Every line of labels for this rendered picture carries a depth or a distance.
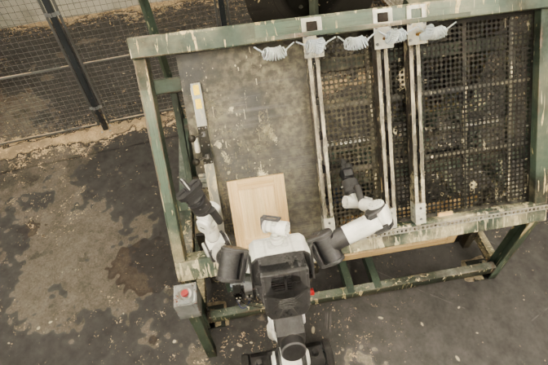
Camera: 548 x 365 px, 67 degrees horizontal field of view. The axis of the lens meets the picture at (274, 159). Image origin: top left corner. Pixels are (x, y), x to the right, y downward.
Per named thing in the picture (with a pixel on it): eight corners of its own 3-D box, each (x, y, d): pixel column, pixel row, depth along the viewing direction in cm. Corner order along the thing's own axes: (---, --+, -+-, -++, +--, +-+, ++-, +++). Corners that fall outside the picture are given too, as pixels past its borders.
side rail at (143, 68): (176, 254, 238) (174, 263, 227) (137, 59, 211) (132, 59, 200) (187, 252, 238) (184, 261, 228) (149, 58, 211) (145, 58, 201)
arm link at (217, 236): (218, 215, 201) (221, 232, 216) (198, 224, 198) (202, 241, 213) (227, 232, 195) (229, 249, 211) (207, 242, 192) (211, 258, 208)
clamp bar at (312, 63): (319, 235, 238) (329, 253, 215) (297, 20, 209) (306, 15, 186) (336, 232, 239) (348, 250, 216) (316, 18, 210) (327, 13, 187)
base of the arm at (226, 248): (241, 279, 189) (245, 286, 178) (214, 277, 187) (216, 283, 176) (247, 247, 191) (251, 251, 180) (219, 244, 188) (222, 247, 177)
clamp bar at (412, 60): (407, 220, 243) (426, 237, 219) (397, 8, 213) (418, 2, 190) (423, 217, 243) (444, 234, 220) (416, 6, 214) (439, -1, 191)
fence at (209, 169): (219, 252, 234) (219, 255, 230) (190, 83, 211) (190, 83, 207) (228, 250, 234) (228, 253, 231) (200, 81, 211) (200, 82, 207)
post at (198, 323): (208, 358, 279) (186, 314, 224) (207, 349, 283) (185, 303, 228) (216, 356, 280) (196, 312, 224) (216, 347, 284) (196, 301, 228)
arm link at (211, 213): (199, 193, 189) (209, 207, 197) (187, 212, 183) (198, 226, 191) (218, 196, 184) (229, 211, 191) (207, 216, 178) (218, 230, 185)
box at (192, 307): (180, 320, 222) (173, 306, 208) (180, 299, 230) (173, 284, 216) (202, 316, 223) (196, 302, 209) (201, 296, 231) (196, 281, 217)
